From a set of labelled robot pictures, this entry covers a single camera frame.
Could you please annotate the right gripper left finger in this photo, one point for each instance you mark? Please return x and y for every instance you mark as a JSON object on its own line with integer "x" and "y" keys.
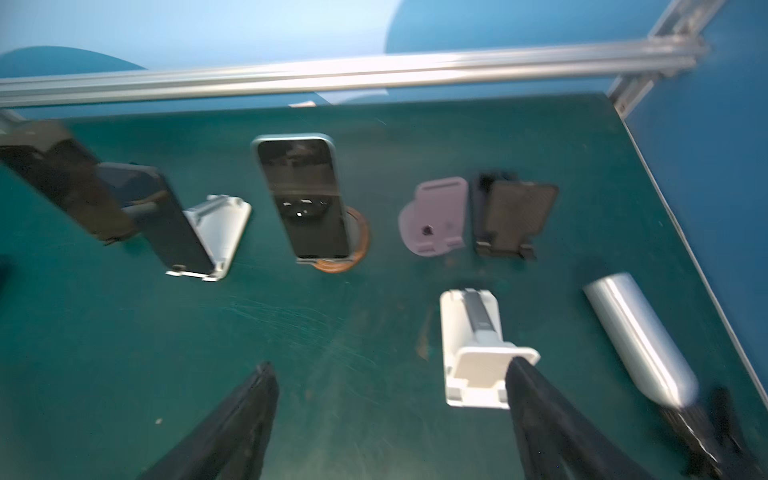
{"x": 231, "y": 442}

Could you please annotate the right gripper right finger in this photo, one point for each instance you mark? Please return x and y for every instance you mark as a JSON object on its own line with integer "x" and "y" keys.
{"x": 554, "y": 439}

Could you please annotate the white phone stand front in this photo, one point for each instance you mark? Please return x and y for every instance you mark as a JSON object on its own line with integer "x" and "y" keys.
{"x": 475, "y": 355}

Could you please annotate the white phone stand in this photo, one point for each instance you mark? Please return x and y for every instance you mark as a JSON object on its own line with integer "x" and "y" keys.
{"x": 475, "y": 355}
{"x": 219, "y": 223}

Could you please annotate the small black phone stand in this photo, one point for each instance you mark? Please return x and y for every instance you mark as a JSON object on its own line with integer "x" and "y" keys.
{"x": 507, "y": 213}

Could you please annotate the purple round phone stand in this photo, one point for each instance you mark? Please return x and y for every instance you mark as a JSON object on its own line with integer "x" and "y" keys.
{"x": 432, "y": 224}

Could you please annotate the white phone stand rear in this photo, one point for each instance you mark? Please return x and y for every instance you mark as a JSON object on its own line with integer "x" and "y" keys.
{"x": 219, "y": 223}

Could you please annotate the round wooden phone stand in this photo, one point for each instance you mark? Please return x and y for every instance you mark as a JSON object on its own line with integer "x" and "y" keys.
{"x": 359, "y": 234}

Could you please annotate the black phone on rear stand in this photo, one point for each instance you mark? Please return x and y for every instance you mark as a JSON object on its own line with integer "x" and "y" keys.
{"x": 144, "y": 194}

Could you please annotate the phone on wooden stand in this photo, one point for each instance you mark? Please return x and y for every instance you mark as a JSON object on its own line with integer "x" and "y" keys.
{"x": 300, "y": 174}

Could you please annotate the silver screwdriver tool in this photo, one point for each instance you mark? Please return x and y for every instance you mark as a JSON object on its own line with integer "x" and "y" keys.
{"x": 712, "y": 435}

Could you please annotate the aluminium frame rail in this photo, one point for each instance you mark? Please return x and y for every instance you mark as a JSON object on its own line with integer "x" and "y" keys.
{"x": 675, "y": 45}

